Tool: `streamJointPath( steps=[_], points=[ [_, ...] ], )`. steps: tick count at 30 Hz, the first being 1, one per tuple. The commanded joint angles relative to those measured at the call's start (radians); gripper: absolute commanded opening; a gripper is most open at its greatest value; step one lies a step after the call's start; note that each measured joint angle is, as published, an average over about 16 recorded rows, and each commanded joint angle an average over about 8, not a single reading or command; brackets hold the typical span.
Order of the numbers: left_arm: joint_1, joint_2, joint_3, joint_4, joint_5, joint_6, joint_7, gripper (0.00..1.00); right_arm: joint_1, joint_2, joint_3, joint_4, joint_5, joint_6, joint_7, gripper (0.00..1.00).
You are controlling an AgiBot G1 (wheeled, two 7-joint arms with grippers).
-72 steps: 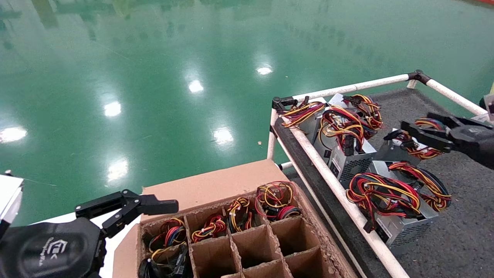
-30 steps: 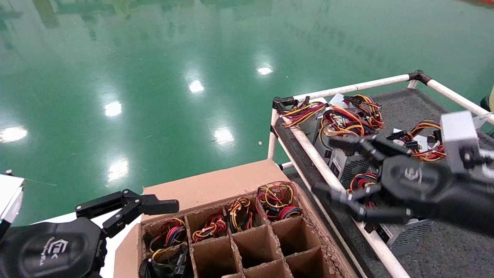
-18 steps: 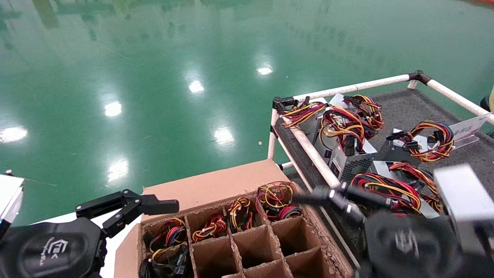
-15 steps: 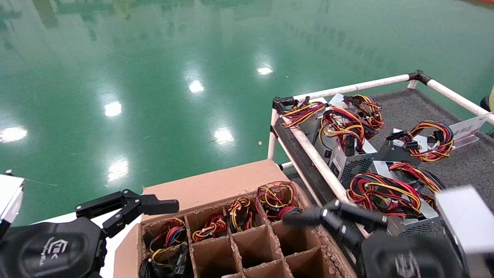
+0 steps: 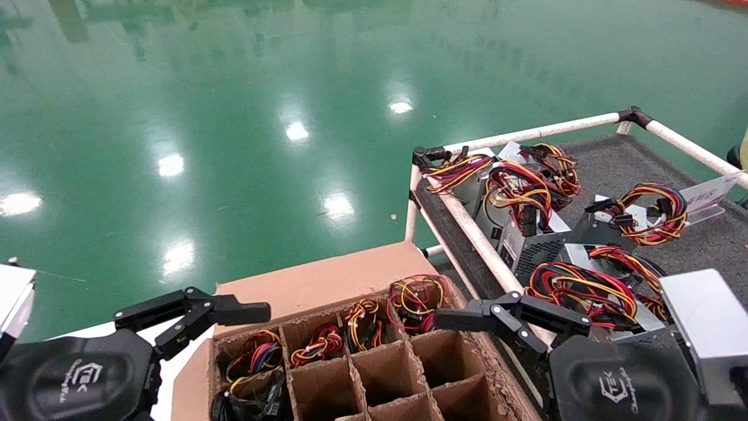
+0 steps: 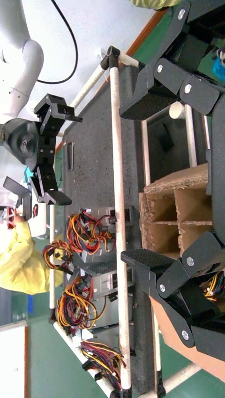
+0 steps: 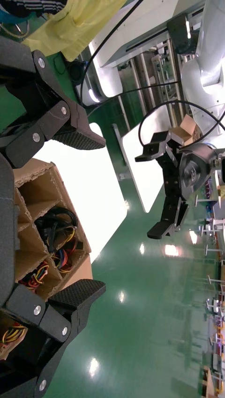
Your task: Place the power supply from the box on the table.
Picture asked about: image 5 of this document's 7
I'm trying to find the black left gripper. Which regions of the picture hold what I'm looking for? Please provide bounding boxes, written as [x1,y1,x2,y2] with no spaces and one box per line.
[0,329,161,421]

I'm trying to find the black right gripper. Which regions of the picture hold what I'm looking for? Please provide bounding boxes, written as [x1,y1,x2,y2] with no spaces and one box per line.
[434,291,708,421]

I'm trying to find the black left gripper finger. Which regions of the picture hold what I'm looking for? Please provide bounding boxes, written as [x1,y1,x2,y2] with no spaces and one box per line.
[114,287,272,361]

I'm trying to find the power supply purple green cables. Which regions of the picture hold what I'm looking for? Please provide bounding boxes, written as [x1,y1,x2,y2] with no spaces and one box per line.
[570,182,690,249]

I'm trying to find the cardboard box with dividers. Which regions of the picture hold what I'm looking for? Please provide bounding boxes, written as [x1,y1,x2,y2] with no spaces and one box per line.
[171,241,541,421]

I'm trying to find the black pipe corner joint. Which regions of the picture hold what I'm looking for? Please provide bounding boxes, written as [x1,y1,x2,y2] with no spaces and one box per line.
[412,146,452,171]
[618,105,653,130]

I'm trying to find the dark grey felt table mat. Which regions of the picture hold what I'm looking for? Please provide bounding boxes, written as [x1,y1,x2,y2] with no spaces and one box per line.
[416,133,748,421]

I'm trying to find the clear acrylic sign holder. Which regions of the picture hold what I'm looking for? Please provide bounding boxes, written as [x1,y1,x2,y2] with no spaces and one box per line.
[681,174,742,227]

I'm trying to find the seated person in yellow coat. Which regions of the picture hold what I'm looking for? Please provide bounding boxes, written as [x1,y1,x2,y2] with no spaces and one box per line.
[726,127,748,171]

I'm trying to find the power supply blue red cables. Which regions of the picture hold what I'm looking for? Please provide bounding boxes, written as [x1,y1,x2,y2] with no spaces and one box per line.
[225,329,286,384]

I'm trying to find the silver power supply red-yellow cables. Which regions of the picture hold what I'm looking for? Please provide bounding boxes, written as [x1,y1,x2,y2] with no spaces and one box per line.
[475,140,581,285]
[425,146,497,202]
[524,243,670,346]

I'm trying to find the cable bundle in box left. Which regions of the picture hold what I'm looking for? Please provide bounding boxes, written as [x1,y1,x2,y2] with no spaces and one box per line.
[209,368,288,421]

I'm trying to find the power supply red yellow cables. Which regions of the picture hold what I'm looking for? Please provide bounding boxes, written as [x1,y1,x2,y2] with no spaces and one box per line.
[290,325,344,368]

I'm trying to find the power supply thin red cables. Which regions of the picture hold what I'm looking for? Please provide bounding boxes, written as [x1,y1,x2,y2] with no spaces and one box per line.
[386,274,461,336]

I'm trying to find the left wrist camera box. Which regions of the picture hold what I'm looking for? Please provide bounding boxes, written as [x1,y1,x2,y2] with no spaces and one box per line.
[0,263,37,360]

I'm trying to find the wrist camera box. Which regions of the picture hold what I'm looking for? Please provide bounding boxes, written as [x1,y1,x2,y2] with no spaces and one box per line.
[659,269,748,410]
[0,263,37,360]

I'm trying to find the power supply yellow black cables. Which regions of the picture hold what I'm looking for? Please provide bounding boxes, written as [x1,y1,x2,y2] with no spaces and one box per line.
[344,298,386,354]

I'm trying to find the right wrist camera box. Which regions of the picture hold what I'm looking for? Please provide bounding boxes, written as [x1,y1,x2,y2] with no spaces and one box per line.
[659,269,748,410]

